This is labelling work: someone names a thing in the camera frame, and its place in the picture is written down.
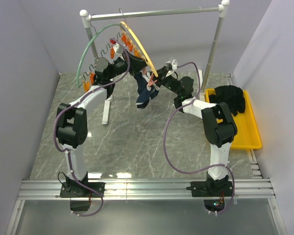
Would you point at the black garment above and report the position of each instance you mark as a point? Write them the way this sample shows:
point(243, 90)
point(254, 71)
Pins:
point(233, 96)

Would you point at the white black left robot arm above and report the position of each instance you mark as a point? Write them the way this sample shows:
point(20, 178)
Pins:
point(71, 126)

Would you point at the navy blue underwear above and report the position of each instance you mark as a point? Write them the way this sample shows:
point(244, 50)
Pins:
point(145, 94)

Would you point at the pink end clothespin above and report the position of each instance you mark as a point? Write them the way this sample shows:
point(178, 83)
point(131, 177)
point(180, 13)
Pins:
point(151, 81)

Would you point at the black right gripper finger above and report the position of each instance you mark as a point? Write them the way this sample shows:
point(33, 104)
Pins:
point(159, 82)
point(162, 72)

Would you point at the metal clothes rack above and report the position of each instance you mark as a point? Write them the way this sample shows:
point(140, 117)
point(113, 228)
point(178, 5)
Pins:
point(221, 9)

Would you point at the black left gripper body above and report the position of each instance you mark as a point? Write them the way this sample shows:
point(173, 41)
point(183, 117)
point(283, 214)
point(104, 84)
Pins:
point(119, 67)

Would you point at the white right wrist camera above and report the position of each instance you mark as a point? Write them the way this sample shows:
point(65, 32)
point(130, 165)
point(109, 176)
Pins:
point(171, 67)

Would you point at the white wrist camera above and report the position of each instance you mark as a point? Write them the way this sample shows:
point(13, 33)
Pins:
point(116, 50)
point(171, 67)

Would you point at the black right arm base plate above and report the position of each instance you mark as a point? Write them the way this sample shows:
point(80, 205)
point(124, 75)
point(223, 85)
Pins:
point(210, 188)

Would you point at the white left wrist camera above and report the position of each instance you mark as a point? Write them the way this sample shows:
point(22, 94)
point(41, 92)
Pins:
point(116, 50)

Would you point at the yellow clip hanger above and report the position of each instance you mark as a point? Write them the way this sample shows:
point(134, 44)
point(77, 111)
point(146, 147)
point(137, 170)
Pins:
point(134, 45)

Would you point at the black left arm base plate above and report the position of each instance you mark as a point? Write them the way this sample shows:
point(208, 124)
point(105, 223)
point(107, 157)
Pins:
point(80, 197)

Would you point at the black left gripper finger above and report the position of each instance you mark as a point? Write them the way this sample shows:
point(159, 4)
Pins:
point(135, 69)
point(136, 61)

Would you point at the green clip hanger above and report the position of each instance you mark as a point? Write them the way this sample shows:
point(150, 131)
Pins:
point(88, 49)

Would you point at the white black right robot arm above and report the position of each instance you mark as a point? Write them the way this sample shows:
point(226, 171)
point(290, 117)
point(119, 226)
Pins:
point(219, 129)

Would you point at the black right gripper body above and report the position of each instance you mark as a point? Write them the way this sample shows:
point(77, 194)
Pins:
point(172, 83)

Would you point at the yellow plastic tray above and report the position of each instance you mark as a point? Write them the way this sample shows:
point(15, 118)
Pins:
point(248, 137)

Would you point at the aluminium rail frame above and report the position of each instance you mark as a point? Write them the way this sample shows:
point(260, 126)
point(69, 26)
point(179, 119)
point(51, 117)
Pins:
point(145, 189)

